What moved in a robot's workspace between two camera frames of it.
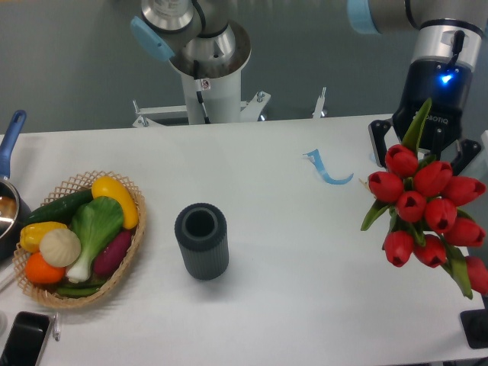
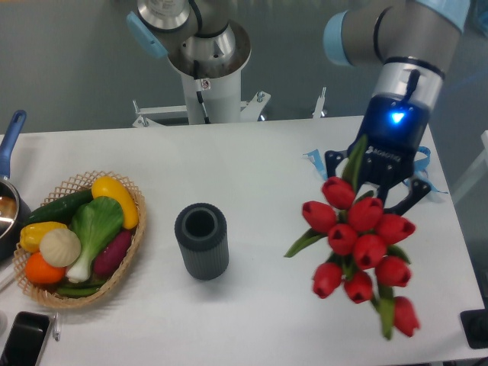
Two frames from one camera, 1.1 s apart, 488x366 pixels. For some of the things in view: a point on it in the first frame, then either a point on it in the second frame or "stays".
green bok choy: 97,222 stays
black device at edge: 475,325 stays
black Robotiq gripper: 447,81 → 394,124
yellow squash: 105,186 stays
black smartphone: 25,339 stays
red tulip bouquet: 429,203 → 362,239
